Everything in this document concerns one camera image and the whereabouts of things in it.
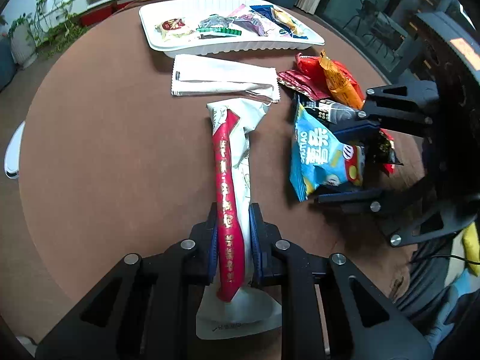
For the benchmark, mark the bright red snack packet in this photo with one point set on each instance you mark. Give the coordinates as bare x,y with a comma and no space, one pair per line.
309,67

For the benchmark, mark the leafy plant in grey pot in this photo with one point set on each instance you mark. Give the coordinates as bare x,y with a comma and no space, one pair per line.
23,41

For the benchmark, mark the trailing vine plant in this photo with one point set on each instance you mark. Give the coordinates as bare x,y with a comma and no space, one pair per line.
56,15

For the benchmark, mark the blue chips packet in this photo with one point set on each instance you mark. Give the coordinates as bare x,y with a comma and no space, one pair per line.
285,22

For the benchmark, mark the red storage box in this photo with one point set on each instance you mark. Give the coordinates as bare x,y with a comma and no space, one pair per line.
123,5
95,15

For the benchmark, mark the long white red bread packet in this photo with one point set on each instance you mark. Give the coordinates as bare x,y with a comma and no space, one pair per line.
230,165

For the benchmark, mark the orange snack packet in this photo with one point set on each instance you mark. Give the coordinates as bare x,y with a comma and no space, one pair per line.
339,82

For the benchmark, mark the white plastic tray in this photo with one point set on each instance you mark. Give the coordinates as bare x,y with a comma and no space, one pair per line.
168,7

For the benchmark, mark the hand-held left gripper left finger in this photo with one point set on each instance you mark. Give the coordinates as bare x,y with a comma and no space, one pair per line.
213,247

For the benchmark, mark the green-edged clear candy packet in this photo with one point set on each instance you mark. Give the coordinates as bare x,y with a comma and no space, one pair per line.
217,26

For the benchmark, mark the pink cartoon snack packet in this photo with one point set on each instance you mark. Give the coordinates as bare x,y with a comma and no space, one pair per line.
258,22

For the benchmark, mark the white napkin packet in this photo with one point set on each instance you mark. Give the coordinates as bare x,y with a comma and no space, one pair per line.
221,77

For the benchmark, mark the yellow object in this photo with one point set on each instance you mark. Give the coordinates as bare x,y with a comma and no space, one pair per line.
472,247

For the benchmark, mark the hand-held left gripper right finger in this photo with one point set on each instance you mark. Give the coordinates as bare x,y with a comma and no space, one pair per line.
255,247

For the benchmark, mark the glass sliding door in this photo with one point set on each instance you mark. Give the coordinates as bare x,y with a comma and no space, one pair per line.
375,15

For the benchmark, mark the dark red snack packet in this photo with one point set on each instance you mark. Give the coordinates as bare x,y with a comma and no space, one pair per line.
296,82

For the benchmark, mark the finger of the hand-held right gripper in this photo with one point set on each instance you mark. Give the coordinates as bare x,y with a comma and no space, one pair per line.
352,129
348,197

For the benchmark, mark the light blue panda snack packet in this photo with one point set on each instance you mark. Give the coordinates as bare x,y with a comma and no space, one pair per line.
318,157

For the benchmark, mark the gold red snack packet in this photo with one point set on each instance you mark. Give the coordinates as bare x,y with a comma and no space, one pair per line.
172,28

